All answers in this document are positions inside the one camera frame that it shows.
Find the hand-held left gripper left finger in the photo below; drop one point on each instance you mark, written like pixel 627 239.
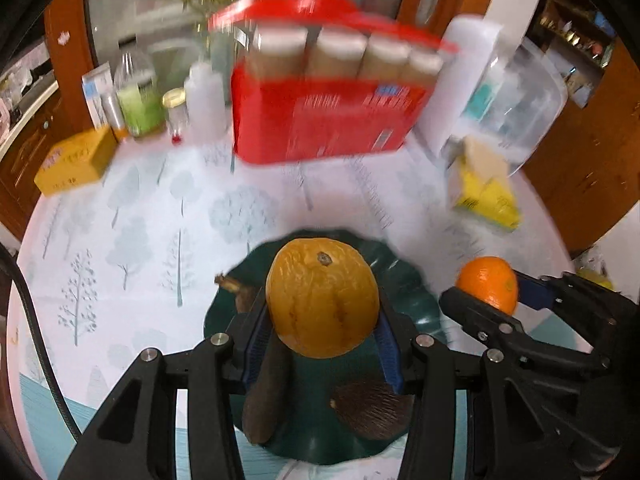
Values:
pixel 257 345

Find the white appliance with clear cover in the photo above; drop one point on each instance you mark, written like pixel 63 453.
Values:
pixel 520 100

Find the large yellow-orange orange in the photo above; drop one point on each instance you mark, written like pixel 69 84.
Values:
pixel 322 300

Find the yellow cardboard box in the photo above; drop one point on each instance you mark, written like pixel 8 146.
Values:
pixel 75 160

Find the orange tangerine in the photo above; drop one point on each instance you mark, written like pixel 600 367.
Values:
pixel 487 280

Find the metal tin with orange base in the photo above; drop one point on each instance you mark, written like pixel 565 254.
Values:
pixel 115 117

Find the white and blue carton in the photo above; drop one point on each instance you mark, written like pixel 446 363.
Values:
pixel 95 95

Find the clear bottle with green label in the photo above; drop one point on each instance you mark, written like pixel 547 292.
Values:
pixel 139 105

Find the red pack of paper cups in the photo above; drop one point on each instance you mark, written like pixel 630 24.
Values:
pixel 325 120

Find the small glass jar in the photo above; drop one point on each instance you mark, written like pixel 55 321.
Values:
pixel 175 110

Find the white plastic bottle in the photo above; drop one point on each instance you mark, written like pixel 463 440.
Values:
pixel 205 105

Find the wooden kitchen cabinet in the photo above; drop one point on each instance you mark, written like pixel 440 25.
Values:
pixel 20 160

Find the brown scaly fruit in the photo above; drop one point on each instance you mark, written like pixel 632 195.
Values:
pixel 375 410

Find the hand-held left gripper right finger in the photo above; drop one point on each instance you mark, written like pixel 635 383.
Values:
pixel 390 360

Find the tree print tablecloth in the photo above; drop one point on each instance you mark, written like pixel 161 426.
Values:
pixel 150 240

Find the yellow tissue pack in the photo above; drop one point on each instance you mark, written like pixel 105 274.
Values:
pixel 487 185

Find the brown overripe banana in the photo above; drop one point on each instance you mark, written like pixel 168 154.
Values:
pixel 270 390

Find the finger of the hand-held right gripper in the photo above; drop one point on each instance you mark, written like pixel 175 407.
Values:
pixel 480 317
pixel 537 292

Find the dark green leaf-shaped plate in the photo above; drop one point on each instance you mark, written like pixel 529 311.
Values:
pixel 320 410

